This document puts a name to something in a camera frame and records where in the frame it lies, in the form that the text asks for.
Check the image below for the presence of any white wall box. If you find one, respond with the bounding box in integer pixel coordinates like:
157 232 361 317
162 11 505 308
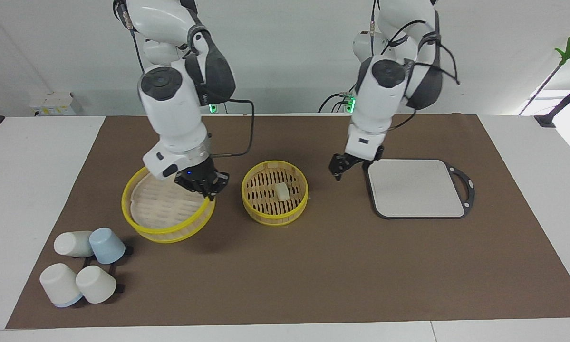
28 93 83 116

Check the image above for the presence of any light blue plastic cup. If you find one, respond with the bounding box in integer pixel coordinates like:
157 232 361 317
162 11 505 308
89 228 126 265

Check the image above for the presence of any white cutting board grey frame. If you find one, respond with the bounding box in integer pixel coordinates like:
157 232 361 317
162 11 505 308
365 159 475 220

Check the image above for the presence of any green tipped stick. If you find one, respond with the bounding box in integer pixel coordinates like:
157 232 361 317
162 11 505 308
519 34 570 115

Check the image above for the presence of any white mesh steamer liner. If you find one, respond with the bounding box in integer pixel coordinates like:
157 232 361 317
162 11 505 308
130 173 207 229

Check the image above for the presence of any yellow bamboo steamer basket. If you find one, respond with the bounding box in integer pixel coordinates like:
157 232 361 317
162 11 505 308
121 166 216 244
241 161 309 226

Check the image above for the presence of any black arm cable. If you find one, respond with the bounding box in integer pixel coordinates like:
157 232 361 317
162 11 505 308
114 0 255 157
369 0 460 133

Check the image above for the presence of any black cup rack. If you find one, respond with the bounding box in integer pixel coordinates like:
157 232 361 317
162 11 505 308
81 245 134 295

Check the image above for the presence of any white cup with blue rim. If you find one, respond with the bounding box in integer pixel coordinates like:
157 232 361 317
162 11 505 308
53 231 95 258
39 263 84 308

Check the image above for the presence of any black pole stand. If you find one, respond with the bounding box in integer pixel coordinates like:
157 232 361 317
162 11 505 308
534 76 570 128

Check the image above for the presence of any brown table mat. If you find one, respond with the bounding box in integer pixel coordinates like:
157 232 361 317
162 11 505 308
5 113 570 329

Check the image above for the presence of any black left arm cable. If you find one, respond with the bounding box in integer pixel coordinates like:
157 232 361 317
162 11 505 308
369 0 460 133

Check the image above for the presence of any white plastic cup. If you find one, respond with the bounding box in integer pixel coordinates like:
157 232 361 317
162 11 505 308
76 265 117 304

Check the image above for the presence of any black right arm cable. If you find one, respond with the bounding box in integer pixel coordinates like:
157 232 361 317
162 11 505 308
114 0 255 157

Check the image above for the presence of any black left base cable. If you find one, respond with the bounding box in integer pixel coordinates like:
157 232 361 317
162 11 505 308
318 93 357 114

